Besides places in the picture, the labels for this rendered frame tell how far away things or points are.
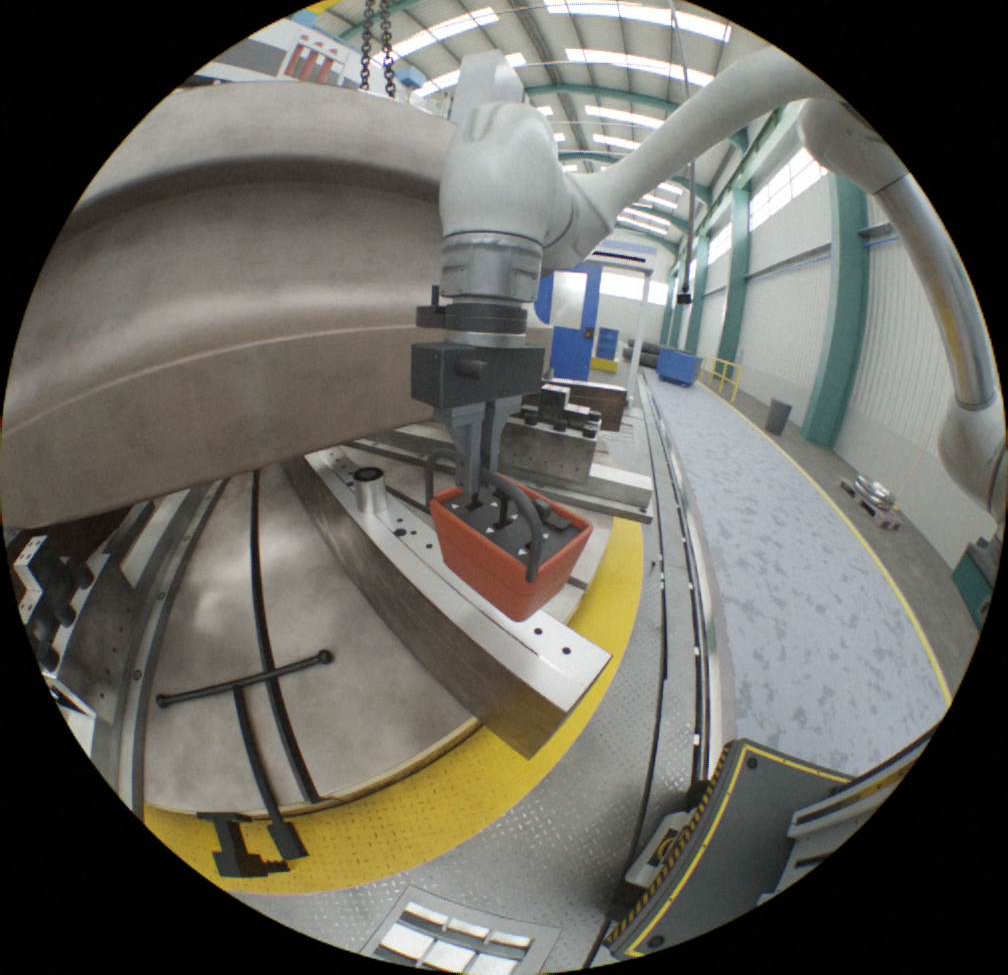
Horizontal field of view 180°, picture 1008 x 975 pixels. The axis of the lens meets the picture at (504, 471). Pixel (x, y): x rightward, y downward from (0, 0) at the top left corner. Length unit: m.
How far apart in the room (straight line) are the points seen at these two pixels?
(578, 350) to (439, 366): 5.41
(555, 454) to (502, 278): 1.26
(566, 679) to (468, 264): 0.54
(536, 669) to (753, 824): 0.82
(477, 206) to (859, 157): 0.56
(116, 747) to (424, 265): 1.69
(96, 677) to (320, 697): 0.67
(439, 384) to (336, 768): 0.85
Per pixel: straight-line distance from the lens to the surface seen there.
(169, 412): 0.75
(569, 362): 5.68
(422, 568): 0.66
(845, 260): 9.87
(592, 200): 0.41
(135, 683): 1.29
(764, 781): 1.13
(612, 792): 1.24
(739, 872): 1.08
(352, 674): 0.97
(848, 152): 0.64
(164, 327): 0.87
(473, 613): 0.58
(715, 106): 0.41
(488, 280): 0.26
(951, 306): 0.69
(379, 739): 0.89
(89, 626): 1.11
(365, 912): 1.25
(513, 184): 0.28
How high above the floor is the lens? 1.15
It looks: 27 degrees down
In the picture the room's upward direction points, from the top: 6 degrees clockwise
